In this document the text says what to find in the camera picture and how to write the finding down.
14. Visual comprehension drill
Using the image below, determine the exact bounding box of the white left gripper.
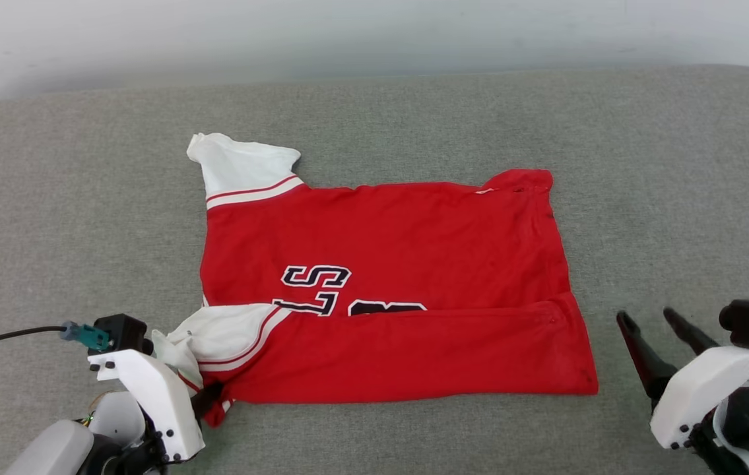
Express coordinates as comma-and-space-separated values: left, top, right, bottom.
87, 348, 225, 463

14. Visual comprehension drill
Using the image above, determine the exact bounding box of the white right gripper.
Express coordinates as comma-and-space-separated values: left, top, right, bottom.
616, 306, 749, 451

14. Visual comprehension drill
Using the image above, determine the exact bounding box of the red white baseball jersey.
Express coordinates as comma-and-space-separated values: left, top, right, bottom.
151, 132, 600, 428

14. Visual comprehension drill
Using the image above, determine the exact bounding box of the grey fabric sofa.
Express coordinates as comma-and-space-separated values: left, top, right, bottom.
0, 64, 749, 475

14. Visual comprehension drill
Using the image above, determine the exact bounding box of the teal left camera connector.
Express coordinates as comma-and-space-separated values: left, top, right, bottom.
60, 321, 112, 352

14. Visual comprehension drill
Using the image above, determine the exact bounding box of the thin black cable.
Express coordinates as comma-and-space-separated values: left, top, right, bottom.
0, 325, 69, 352

